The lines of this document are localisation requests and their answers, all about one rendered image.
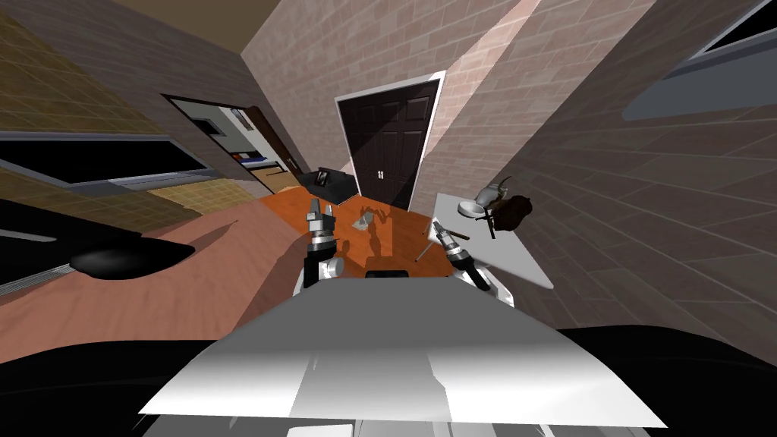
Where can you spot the white table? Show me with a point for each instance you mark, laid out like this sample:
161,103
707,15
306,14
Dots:
516,249

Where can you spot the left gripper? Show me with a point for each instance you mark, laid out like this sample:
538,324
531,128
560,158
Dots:
321,229

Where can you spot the brown open door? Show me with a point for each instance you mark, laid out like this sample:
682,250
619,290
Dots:
273,142

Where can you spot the dark panelled double door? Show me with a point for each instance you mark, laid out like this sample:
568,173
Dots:
388,139

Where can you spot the black armchair with picture frame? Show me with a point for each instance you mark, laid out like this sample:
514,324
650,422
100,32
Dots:
331,182

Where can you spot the black glossy furniture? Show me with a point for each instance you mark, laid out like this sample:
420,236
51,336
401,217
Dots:
73,243

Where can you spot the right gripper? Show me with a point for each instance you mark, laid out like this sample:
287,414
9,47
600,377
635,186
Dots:
450,244

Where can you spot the small grey object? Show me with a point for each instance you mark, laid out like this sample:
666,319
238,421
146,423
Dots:
364,220

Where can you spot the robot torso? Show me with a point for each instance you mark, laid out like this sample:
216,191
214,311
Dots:
388,352

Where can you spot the dark window with grey frame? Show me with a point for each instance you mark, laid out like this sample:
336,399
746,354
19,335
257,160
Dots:
91,161
710,79

